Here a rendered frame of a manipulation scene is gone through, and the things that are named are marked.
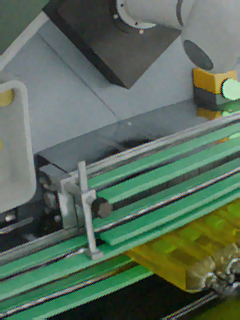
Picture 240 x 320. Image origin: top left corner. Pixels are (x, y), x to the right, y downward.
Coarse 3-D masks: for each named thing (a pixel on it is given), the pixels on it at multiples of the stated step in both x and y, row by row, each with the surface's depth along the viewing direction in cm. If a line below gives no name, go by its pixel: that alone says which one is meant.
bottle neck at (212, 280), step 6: (210, 276) 105; (216, 276) 105; (204, 282) 105; (210, 282) 104; (216, 282) 103; (222, 282) 103; (228, 282) 103; (210, 288) 104; (216, 288) 103; (222, 288) 102; (228, 288) 104; (222, 294) 103; (228, 294) 104
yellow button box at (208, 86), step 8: (200, 72) 133; (208, 72) 132; (232, 72) 133; (200, 80) 134; (208, 80) 132; (216, 80) 131; (200, 88) 136; (208, 88) 133; (216, 88) 131; (200, 96) 136; (208, 96) 134; (216, 96) 132; (216, 104) 133
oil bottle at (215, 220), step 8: (216, 208) 122; (208, 216) 120; (216, 216) 119; (224, 216) 119; (232, 216) 119; (208, 224) 118; (216, 224) 117; (224, 224) 117; (232, 224) 116; (216, 232) 116; (224, 232) 114; (232, 232) 114; (232, 240) 113
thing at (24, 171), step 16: (16, 96) 104; (0, 112) 109; (16, 112) 106; (0, 128) 110; (16, 128) 108; (16, 144) 110; (0, 160) 112; (16, 160) 112; (32, 160) 108; (0, 176) 113; (16, 176) 114; (32, 176) 109; (0, 192) 111; (16, 192) 111; (32, 192) 110; (0, 208) 107
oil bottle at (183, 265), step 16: (160, 240) 114; (176, 240) 114; (144, 256) 115; (160, 256) 111; (176, 256) 109; (192, 256) 109; (208, 256) 108; (160, 272) 112; (176, 272) 108; (192, 272) 105; (208, 272) 106; (192, 288) 106
